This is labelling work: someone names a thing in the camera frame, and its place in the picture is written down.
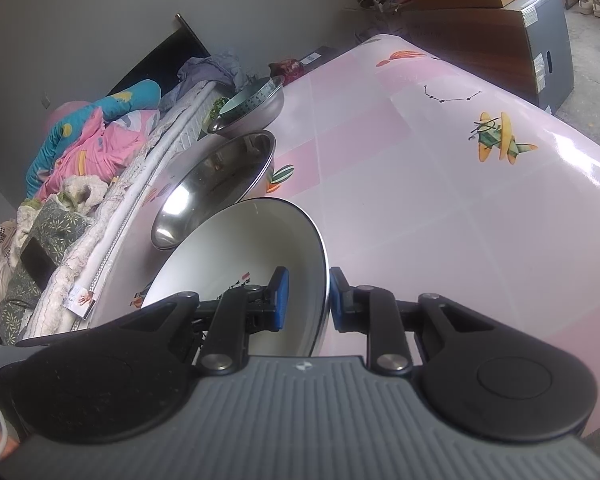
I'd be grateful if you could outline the pink printed tablecloth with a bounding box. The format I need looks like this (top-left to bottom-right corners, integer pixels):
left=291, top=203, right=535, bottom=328
left=15, top=34, right=600, bottom=441

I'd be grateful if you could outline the grey cloth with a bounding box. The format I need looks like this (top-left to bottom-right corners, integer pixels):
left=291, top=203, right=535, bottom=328
left=176, top=51, right=253, bottom=92

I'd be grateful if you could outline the green floral cloth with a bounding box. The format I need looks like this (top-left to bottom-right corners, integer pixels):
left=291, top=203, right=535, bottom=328
left=0, top=200, right=90, bottom=346

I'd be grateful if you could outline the black flat device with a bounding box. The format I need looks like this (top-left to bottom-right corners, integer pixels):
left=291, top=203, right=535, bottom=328
left=19, top=239, right=61, bottom=288

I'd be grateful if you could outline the white ceramic bowl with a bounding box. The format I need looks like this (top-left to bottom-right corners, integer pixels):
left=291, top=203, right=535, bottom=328
left=139, top=199, right=329, bottom=357

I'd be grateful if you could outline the pink and blue blanket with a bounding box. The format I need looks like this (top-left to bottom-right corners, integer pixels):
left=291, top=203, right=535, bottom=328
left=25, top=80, right=162, bottom=202

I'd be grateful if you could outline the dark headboard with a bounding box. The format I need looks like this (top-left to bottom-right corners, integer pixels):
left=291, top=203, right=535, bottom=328
left=107, top=12, right=212, bottom=106

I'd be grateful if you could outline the white quilted mattress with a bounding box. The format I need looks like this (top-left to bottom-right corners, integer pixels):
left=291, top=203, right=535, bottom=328
left=15, top=82, right=231, bottom=347

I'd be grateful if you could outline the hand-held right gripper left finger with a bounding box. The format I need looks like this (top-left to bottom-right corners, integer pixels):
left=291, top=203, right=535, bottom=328
left=120, top=266, right=290, bottom=377

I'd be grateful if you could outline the black flat box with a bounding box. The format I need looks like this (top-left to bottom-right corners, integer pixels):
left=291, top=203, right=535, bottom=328
left=300, top=46, right=342, bottom=68

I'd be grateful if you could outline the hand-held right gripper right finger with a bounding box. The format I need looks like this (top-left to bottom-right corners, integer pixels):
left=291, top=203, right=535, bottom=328
left=329, top=267, right=501, bottom=377

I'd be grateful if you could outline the stainless steel bowl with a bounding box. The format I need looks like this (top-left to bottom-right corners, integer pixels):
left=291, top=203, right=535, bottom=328
left=203, top=76, right=286, bottom=139
left=151, top=130, right=277, bottom=252

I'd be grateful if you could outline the pink pillow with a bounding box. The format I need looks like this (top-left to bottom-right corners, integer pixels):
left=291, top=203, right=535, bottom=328
left=46, top=101, right=97, bottom=131

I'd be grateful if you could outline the red onion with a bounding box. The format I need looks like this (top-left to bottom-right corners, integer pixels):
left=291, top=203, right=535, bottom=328
left=269, top=57, right=306, bottom=85

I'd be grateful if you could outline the wood grain cabinet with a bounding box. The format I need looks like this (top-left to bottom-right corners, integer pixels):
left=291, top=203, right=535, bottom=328
left=399, top=0, right=574, bottom=111

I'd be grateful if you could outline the blue patterned ceramic bowl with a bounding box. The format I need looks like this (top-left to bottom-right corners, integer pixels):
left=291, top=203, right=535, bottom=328
left=219, top=77, right=282, bottom=120

